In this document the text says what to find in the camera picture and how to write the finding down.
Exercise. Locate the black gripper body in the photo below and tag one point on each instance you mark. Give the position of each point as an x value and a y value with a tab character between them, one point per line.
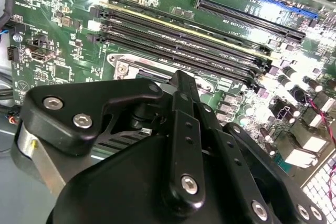
118	195

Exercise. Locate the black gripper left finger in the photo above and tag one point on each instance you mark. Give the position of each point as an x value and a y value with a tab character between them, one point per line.
52	119

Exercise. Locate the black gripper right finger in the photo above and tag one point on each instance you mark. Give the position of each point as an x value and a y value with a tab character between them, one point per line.
225	155

